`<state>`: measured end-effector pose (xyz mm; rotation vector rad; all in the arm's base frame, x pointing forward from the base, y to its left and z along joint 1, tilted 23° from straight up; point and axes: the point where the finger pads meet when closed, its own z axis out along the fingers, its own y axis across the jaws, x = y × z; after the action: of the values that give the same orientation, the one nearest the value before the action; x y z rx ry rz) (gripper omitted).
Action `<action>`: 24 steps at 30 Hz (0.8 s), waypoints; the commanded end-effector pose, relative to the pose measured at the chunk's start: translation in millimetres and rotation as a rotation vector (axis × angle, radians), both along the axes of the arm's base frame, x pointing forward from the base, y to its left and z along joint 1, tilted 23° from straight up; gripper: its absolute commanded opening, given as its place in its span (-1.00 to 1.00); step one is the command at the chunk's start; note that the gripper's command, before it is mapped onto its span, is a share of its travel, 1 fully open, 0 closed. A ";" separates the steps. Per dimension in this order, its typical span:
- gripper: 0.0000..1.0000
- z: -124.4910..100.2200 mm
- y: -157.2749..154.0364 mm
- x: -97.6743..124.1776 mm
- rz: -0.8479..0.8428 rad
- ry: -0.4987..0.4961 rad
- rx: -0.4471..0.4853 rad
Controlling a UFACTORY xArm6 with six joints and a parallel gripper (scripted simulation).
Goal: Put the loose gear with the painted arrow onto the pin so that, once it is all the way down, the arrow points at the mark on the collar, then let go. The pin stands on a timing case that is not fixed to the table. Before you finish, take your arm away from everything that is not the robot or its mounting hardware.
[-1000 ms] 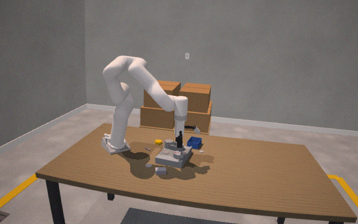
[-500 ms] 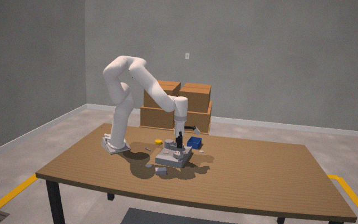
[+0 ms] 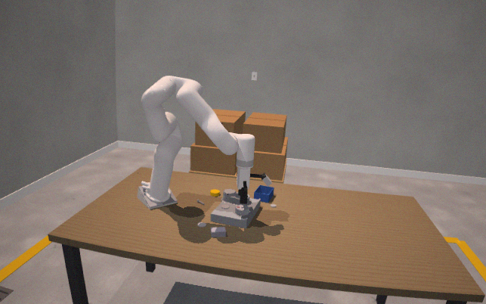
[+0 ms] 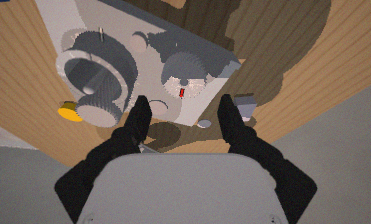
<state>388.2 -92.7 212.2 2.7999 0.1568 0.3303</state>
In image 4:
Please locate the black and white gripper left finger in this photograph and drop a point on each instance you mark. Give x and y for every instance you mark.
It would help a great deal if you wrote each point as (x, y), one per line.
(74, 187)

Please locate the yellow short cylinder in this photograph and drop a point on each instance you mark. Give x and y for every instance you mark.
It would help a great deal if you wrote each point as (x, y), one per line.
(67, 110)

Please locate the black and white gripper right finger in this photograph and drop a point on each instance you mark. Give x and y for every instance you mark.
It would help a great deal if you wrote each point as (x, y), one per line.
(294, 188)

